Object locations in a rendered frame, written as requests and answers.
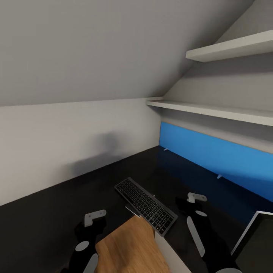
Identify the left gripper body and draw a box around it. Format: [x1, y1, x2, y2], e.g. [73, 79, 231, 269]
[76, 219, 104, 241]

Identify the notebook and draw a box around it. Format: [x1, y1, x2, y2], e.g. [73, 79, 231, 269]
[125, 203, 141, 218]

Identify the keyboard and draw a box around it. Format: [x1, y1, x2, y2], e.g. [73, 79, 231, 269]
[115, 177, 178, 237]

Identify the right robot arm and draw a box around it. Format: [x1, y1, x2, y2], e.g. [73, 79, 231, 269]
[175, 192, 242, 273]

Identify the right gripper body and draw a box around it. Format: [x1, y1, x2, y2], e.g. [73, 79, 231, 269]
[178, 198, 202, 213]

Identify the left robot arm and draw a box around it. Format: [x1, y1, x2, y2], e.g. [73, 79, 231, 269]
[60, 210, 107, 273]

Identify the monitor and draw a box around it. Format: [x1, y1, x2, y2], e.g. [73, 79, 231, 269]
[231, 211, 273, 273]

